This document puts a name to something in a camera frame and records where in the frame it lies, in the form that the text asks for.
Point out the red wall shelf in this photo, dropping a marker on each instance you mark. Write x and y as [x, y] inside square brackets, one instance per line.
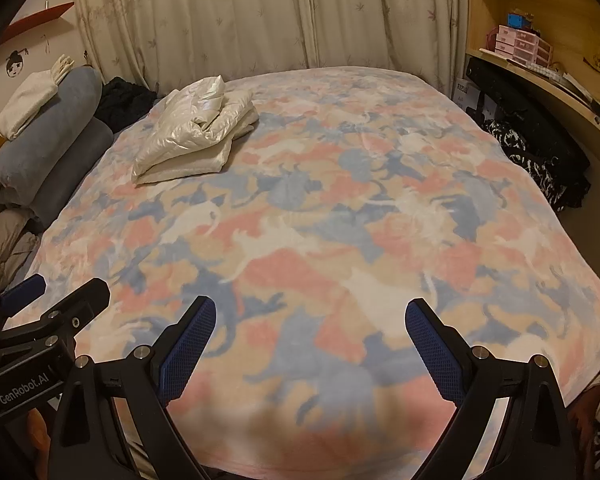
[40, 19]

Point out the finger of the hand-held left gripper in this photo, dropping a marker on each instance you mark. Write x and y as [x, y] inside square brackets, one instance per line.
[22, 292]
[80, 305]

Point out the dark grey rolled blanket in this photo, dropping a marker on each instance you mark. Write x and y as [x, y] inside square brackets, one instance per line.
[75, 160]

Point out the white puffer jacket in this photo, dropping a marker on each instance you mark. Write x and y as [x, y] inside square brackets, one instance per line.
[195, 125]

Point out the black crumpled garment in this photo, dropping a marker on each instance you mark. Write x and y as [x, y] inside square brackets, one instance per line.
[125, 102]

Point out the pastel printed blanket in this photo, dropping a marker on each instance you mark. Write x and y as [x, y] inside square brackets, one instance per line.
[330, 210]

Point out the white box with black label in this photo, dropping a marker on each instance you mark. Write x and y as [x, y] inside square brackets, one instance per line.
[467, 92]

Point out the beige leaf print curtain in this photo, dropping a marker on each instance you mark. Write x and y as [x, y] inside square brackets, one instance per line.
[255, 10]

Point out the white fringed folded cloth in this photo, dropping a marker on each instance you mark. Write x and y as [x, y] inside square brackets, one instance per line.
[25, 100]

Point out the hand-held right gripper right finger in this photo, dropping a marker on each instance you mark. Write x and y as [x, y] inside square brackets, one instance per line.
[435, 355]

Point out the pink drawer organizer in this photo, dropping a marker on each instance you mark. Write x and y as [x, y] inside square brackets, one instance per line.
[522, 45]

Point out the small blue box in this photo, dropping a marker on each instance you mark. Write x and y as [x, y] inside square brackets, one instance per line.
[516, 20]

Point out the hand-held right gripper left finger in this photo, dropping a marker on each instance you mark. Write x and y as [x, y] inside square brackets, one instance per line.
[185, 355]

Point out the wooden desk shelf unit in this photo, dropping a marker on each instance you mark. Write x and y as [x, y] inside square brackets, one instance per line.
[555, 0]

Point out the blue-grey rolled blanket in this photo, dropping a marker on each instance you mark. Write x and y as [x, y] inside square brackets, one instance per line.
[45, 125]

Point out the black white patterned cloth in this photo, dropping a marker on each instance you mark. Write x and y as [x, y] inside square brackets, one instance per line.
[510, 142]

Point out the cartoon face wall sticker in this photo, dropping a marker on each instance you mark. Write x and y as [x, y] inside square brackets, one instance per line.
[16, 64]

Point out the row of small white items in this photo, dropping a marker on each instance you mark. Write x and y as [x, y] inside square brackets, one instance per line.
[545, 71]

